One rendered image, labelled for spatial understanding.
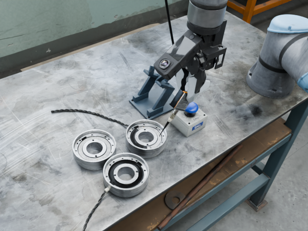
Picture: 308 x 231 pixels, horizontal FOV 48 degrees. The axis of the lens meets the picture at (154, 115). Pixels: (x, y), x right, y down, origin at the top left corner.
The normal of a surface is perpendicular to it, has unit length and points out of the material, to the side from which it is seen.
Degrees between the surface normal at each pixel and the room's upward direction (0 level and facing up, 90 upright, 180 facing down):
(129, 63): 0
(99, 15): 90
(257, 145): 0
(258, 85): 72
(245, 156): 0
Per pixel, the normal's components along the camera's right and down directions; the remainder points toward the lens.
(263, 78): -0.65, 0.22
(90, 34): 0.62, 0.57
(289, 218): 0.07, -0.72
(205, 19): -0.17, 0.67
